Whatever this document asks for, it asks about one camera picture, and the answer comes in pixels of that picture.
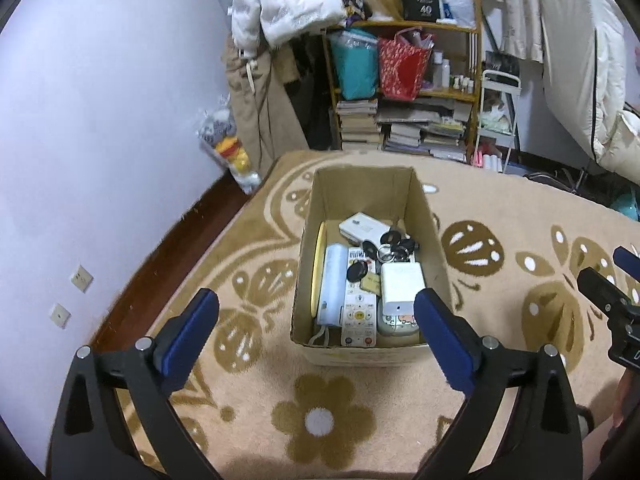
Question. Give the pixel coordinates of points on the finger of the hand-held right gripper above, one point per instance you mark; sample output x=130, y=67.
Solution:
x=627, y=260
x=600, y=287

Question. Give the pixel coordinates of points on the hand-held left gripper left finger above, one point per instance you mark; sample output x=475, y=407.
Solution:
x=192, y=340

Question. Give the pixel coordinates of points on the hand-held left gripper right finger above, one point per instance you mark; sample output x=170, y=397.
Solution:
x=447, y=345

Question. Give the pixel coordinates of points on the white cartoon print case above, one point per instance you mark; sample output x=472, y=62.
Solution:
x=397, y=322

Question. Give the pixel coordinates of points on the white charger plug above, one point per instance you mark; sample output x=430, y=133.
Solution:
x=400, y=282

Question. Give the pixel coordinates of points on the white remote control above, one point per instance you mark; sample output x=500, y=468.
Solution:
x=359, y=310

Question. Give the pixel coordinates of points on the bunch of keys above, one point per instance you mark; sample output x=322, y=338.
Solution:
x=387, y=250

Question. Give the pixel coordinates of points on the white wall adapter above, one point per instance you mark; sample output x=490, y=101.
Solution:
x=362, y=227

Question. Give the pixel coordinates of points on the green oval board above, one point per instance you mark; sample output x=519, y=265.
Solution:
x=320, y=270

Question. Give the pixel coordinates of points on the brown cardboard box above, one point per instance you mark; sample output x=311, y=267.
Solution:
x=365, y=190

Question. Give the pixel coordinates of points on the person's right hand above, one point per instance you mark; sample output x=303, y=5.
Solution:
x=624, y=395

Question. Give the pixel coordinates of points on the teal round object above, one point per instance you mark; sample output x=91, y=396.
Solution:
x=627, y=207

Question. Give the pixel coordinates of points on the beige patterned carpet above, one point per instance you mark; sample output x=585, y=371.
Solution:
x=500, y=360

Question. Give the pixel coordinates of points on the black metal stand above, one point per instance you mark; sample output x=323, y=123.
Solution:
x=570, y=182

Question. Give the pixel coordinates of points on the person's dark clothing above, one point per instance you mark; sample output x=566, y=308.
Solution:
x=622, y=455

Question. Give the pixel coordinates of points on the pack of white cylinders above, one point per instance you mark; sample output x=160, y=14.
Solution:
x=487, y=162

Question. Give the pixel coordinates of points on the pale green soft item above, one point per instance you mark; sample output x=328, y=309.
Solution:
x=497, y=122

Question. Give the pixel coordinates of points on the clear bag of plush toys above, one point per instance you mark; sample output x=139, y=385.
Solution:
x=232, y=152

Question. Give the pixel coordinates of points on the white folded quilt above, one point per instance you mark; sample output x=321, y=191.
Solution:
x=570, y=50

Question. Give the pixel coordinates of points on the white trolley cart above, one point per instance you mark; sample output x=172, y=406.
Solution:
x=500, y=76

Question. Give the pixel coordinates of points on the beige hanging coat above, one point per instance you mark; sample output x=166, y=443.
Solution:
x=255, y=120

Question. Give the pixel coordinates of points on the pile of books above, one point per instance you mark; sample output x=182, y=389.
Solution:
x=357, y=125

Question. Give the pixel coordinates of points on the black hanging garment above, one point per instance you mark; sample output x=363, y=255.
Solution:
x=312, y=105

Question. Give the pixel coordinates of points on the row of cosmetic bottles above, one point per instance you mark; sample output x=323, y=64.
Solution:
x=437, y=72

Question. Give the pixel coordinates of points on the cream patterned curtain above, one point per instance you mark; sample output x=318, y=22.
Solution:
x=520, y=10

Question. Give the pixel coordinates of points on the red gift bag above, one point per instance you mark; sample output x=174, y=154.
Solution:
x=400, y=70

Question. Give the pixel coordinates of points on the teal bag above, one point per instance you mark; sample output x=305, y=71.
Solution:
x=355, y=70

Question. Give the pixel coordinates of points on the wooden shelf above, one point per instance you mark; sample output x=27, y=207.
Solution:
x=415, y=25

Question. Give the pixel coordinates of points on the black box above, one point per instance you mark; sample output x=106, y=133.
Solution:
x=422, y=7

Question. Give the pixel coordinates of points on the white puffer jacket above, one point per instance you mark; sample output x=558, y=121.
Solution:
x=280, y=5

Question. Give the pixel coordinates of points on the white wall socket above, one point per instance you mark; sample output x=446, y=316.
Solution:
x=81, y=279
x=60, y=316

